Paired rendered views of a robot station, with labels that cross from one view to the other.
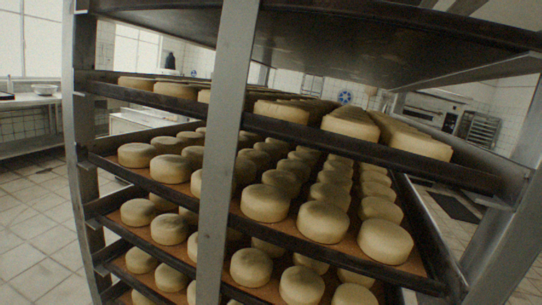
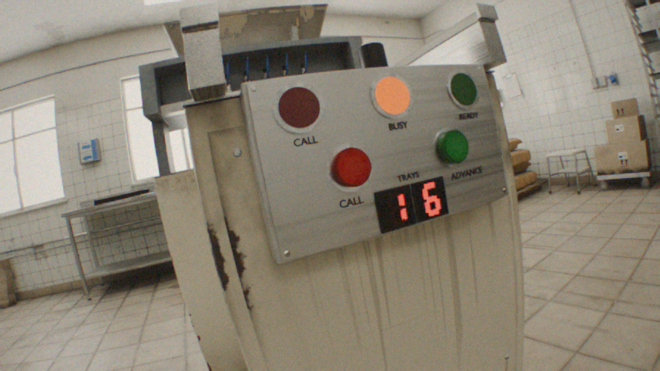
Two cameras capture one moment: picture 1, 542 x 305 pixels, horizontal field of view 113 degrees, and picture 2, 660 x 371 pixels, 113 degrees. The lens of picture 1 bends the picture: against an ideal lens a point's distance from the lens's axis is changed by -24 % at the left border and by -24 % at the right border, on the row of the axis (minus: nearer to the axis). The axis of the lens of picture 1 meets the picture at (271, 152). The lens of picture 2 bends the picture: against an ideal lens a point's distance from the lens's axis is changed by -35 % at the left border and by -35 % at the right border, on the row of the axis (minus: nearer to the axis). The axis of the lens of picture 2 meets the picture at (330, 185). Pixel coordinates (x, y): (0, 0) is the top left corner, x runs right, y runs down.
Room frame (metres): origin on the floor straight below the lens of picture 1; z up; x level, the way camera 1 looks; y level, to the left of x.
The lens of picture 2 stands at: (1.88, -0.29, 0.76)
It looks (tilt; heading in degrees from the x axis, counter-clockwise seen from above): 3 degrees down; 56
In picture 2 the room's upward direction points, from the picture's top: 11 degrees counter-clockwise
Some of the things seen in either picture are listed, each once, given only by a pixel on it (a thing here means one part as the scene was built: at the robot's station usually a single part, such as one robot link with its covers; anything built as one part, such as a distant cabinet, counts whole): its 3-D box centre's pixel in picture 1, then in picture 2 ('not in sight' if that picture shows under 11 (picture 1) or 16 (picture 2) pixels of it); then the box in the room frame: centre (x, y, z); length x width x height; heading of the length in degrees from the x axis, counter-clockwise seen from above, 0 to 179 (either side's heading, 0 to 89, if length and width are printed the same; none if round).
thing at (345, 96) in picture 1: (341, 111); not in sight; (5.69, -1.50, 1.10); 0.41 x 0.17 x 1.10; 79
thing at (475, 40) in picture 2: (203, 123); (299, 143); (2.53, 0.80, 0.87); 2.01 x 0.03 x 0.07; 72
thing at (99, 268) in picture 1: (210, 193); not in sight; (0.54, 0.14, 1.14); 0.64 x 0.03 x 0.03; 163
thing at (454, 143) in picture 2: not in sight; (451, 147); (2.13, -0.12, 0.76); 0.03 x 0.02 x 0.03; 162
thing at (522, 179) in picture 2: not in sight; (513, 180); (5.73, 1.46, 0.19); 0.72 x 0.42 x 0.15; 174
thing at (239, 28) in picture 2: not in sight; (247, 45); (2.35, 0.74, 1.25); 0.56 x 0.29 x 0.14; 162
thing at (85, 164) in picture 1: (217, 125); not in sight; (0.54, 0.14, 1.32); 0.64 x 0.03 x 0.03; 163
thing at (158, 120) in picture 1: (156, 120); not in sight; (2.30, 1.25, 0.88); 1.28 x 0.01 x 0.07; 72
